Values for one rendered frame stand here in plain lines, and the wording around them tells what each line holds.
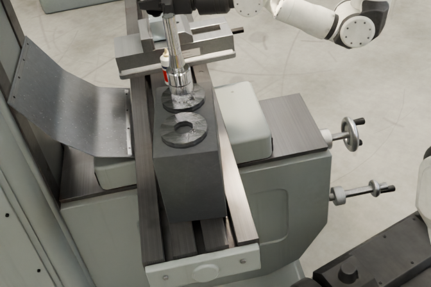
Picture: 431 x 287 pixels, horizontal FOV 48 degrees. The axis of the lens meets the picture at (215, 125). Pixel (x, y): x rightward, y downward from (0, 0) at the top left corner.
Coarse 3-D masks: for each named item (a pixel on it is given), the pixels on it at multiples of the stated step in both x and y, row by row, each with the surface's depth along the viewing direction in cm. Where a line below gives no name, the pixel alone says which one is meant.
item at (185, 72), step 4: (168, 68) 94; (184, 68) 93; (188, 68) 93; (168, 72) 92; (172, 72) 92; (176, 72) 92; (180, 72) 92; (184, 72) 92; (188, 72) 92; (168, 76) 93; (172, 76) 92; (176, 76) 92; (180, 76) 92; (184, 76) 92
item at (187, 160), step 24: (168, 96) 98; (168, 120) 92; (192, 120) 91; (216, 120) 103; (168, 144) 88; (192, 144) 87; (216, 144) 87; (168, 168) 88; (192, 168) 88; (216, 168) 89; (168, 192) 92; (192, 192) 92; (216, 192) 93; (168, 216) 97; (192, 216) 97; (216, 216) 97
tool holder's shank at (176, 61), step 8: (168, 16) 86; (168, 24) 86; (168, 32) 87; (176, 32) 88; (168, 40) 88; (176, 40) 88; (168, 48) 89; (176, 48) 89; (176, 56) 90; (176, 64) 91; (184, 64) 92
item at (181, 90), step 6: (168, 78) 93; (186, 78) 93; (174, 84) 93; (180, 84) 93; (186, 84) 93; (192, 84) 96; (174, 90) 94; (180, 90) 94; (186, 90) 94; (192, 90) 96; (174, 96) 95; (180, 96) 95; (186, 96) 95; (192, 96) 96
